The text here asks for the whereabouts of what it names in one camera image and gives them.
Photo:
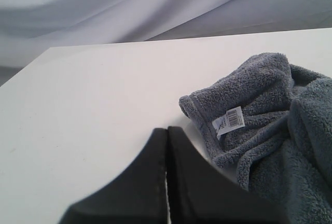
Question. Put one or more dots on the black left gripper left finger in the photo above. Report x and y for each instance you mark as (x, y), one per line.
(137, 195)

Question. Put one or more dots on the grey backdrop curtain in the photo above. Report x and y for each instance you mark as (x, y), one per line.
(30, 27)

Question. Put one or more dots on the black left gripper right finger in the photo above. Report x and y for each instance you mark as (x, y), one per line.
(199, 193)

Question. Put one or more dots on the grey fleece towel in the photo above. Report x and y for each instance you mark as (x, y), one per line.
(271, 119)

